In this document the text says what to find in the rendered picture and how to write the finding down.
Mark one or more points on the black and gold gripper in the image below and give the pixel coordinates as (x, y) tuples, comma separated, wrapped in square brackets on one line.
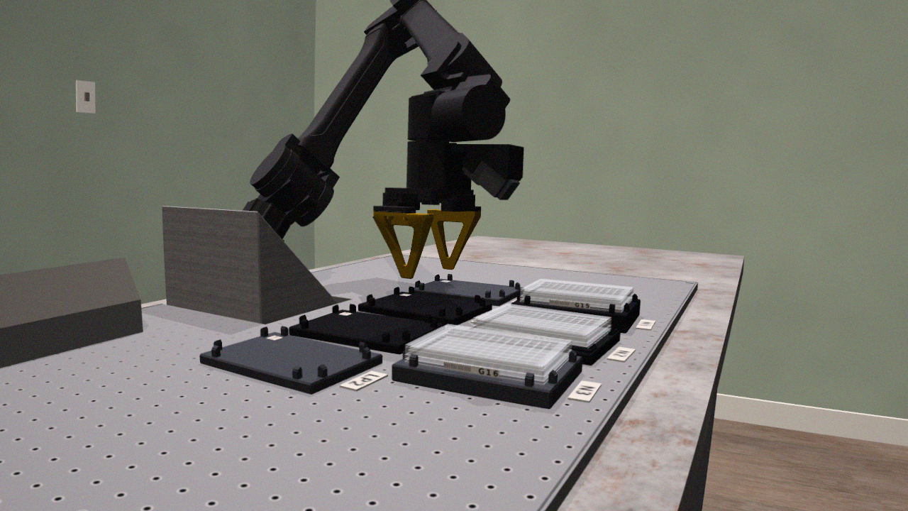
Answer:
[(399, 208)]

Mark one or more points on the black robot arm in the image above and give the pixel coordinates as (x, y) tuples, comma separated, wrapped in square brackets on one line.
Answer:
[(470, 109)]

